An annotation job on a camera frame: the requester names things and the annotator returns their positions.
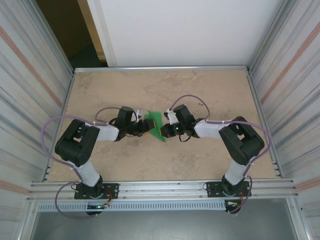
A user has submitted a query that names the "wide aluminium mounting rail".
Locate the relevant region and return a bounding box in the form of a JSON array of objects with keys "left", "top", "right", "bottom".
[{"left": 26, "top": 178, "right": 300, "bottom": 202}]

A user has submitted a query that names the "thin aluminium table edge rail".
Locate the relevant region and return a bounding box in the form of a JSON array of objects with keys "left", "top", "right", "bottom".
[{"left": 73, "top": 65, "right": 251, "bottom": 75}]

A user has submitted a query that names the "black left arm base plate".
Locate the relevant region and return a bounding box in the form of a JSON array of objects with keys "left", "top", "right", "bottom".
[{"left": 74, "top": 183, "right": 120, "bottom": 200}]

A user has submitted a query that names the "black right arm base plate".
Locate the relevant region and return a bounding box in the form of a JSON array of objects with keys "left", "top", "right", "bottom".
[{"left": 206, "top": 180, "right": 252, "bottom": 198}]

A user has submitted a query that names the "white door panel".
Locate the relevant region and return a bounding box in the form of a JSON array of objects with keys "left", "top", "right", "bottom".
[{"left": 86, "top": 0, "right": 287, "bottom": 68}]

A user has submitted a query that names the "beige door frame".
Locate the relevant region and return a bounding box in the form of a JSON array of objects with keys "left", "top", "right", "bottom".
[{"left": 76, "top": 0, "right": 110, "bottom": 68}]

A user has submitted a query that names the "grey metal lower shelf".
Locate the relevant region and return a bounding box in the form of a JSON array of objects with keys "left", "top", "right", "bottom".
[{"left": 29, "top": 199, "right": 300, "bottom": 240}]

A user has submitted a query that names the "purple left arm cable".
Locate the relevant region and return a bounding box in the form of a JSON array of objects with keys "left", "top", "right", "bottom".
[{"left": 41, "top": 106, "right": 123, "bottom": 220}]

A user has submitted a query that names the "grey slotted cable duct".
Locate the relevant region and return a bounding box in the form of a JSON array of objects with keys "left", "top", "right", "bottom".
[{"left": 36, "top": 201, "right": 227, "bottom": 212}]

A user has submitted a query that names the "aluminium frame post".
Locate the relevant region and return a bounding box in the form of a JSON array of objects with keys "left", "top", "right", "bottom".
[
  {"left": 248, "top": 0, "right": 300, "bottom": 73},
  {"left": 23, "top": 0, "right": 76, "bottom": 76}
]

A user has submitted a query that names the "green square paper sheet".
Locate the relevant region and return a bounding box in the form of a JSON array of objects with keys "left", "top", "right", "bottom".
[{"left": 143, "top": 109, "right": 167, "bottom": 143}]

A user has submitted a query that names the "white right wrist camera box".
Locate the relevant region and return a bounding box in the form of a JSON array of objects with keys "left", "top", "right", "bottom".
[{"left": 163, "top": 109, "right": 178, "bottom": 125}]

